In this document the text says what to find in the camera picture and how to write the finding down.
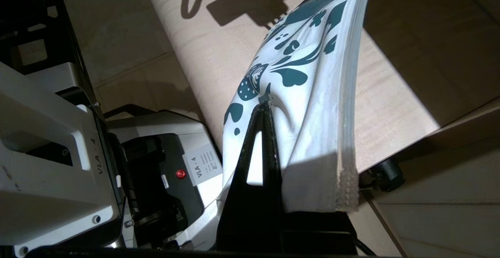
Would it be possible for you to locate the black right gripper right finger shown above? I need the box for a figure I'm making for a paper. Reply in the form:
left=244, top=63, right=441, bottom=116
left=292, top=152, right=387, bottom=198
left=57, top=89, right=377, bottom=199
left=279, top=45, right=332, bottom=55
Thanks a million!
left=284, top=210, right=358, bottom=254

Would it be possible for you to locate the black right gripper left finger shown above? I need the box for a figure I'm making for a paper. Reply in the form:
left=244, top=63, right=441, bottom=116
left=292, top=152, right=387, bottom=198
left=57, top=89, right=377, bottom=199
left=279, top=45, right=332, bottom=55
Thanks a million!
left=216, top=101, right=285, bottom=254

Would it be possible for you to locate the white horse-print pouch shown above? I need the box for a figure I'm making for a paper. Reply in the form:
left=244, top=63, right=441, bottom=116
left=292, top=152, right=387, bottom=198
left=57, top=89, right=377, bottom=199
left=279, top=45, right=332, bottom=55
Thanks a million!
left=217, top=0, right=375, bottom=214

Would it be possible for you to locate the white and black robot body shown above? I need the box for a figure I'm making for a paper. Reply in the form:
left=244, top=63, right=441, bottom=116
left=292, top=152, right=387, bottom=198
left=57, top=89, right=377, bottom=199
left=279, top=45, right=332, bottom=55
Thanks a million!
left=0, top=0, right=225, bottom=256

